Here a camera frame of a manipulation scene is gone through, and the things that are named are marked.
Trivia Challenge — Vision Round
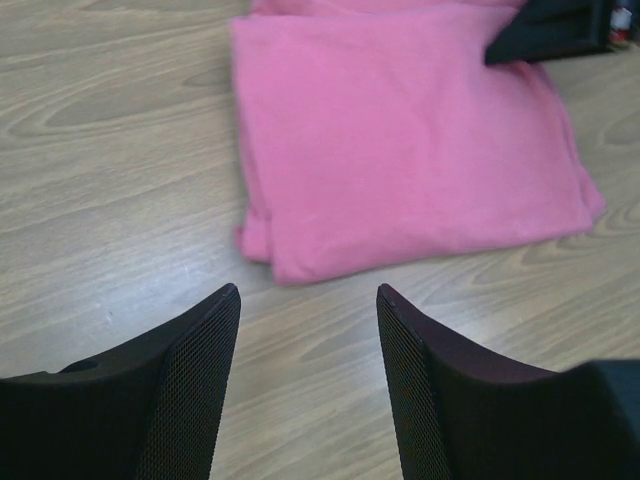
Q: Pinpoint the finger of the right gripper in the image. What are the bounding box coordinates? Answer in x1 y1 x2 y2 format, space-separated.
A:
484 0 614 64

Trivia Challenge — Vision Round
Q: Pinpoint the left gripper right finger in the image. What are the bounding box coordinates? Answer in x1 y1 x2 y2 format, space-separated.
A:
376 284 639 479

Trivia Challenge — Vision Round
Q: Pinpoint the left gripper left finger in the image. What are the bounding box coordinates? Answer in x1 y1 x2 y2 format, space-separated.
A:
1 284 241 479

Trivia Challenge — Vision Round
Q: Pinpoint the pink t shirt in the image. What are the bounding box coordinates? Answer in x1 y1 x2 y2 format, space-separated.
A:
229 1 605 285

